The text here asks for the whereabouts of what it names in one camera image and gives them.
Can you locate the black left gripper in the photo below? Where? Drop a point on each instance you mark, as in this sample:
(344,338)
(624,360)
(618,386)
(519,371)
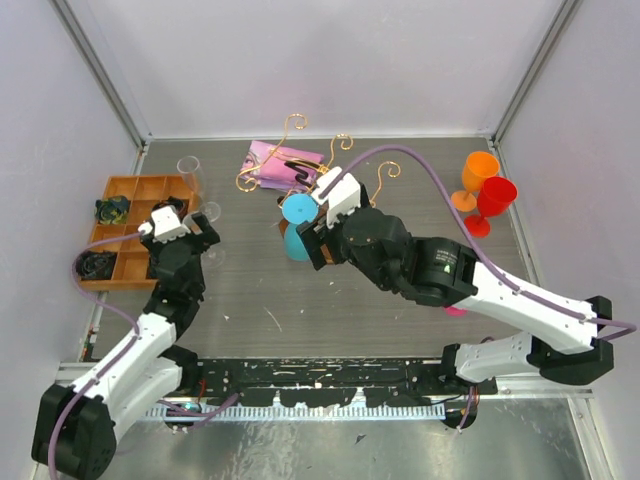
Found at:
(157,247)

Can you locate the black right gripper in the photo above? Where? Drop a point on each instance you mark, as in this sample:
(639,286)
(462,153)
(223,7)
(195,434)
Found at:
(318,231)

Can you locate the blue wine glass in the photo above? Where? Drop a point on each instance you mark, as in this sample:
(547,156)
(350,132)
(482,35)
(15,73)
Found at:
(297,209)

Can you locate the gold wire wine glass rack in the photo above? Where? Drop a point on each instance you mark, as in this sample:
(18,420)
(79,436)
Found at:
(299,122)

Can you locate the clear tall wine glass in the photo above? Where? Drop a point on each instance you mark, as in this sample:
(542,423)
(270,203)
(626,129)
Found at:
(192,173)

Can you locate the wooden compartment tray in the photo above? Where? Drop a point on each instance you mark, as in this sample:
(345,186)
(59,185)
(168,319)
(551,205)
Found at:
(130,272)

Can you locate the pink wine glass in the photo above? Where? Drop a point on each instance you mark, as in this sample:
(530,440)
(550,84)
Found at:
(454,311)

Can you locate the orange wine glass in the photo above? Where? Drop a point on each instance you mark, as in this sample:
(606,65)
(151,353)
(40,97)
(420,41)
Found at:
(479,167)

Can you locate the red wine glass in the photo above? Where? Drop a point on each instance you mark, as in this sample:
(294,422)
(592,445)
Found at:
(495,197)

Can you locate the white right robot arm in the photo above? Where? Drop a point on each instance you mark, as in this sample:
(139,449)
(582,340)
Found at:
(557,337)

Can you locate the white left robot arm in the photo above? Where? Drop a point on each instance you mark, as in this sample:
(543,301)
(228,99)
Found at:
(79,425)

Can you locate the dark green rolled cloth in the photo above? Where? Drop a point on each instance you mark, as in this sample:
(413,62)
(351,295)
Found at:
(179,205)

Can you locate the dark floral rolled cloth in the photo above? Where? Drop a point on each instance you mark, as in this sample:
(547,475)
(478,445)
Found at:
(112,210)

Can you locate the black orange rolled cloth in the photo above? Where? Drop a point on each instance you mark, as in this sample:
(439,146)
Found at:
(95,266)

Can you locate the aluminium frame rail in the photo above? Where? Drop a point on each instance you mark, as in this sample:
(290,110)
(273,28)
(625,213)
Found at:
(193,410)

